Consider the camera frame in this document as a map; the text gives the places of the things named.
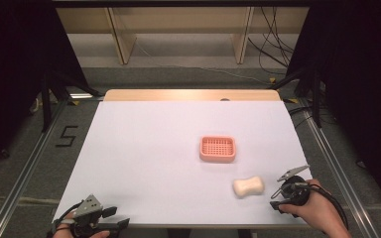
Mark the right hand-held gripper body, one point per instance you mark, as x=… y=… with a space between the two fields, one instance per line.
x=296 y=193

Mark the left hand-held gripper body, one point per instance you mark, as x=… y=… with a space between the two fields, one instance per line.
x=86 y=209

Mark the cream soap bar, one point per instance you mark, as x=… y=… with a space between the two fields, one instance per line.
x=248 y=187

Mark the pink soap dish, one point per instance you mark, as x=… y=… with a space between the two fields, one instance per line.
x=217 y=149

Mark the person's right hand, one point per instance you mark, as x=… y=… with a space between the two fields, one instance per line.
x=317 y=208

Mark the person's left hand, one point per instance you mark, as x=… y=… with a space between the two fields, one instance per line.
x=62 y=232

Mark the white table sheet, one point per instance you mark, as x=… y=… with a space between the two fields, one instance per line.
x=152 y=165

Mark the black metal stand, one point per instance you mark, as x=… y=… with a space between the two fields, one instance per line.
x=46 y=105
x=316 y=99

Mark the black curtain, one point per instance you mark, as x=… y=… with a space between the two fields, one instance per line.
x=16 y=72
x=360 y=82

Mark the wooden table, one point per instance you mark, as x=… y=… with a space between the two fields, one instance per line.
x=178 y=95

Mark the beige wooden shelf unit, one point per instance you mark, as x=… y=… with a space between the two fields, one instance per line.
x=125 y=39

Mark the aluminium floor rail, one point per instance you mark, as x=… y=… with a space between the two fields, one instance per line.
x=337 y=172
x=23 y=178

